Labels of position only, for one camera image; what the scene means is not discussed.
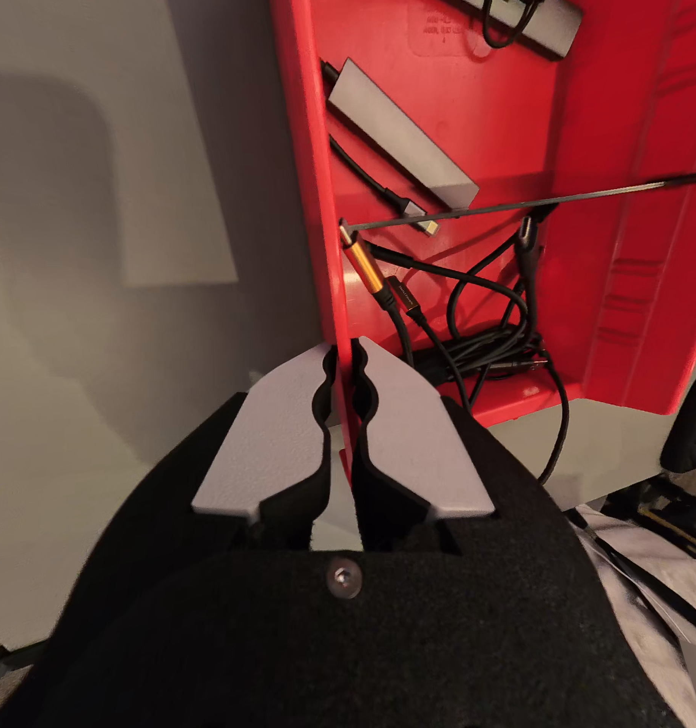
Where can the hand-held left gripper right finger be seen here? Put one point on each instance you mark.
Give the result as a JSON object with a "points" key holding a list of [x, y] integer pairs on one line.
{"points": [[422, 449]]}

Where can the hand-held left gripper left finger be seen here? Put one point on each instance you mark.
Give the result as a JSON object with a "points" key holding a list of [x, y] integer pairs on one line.
{"points": [[268, 443]]}

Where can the red plastic bin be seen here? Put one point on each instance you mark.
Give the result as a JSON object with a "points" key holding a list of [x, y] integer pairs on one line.
{"points": [[507, 114]]}

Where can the long grey usb hub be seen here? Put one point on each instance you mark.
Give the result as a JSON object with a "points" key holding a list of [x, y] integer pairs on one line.
{"points": [[402, 142], [547, 31]]}

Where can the black office chair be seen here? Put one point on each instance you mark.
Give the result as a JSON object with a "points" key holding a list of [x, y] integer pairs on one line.
{"points": [[692, 438]]}

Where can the thin black divider rod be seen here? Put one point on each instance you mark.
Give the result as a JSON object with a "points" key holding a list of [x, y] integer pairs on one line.
{"points": [[684, 180]]}

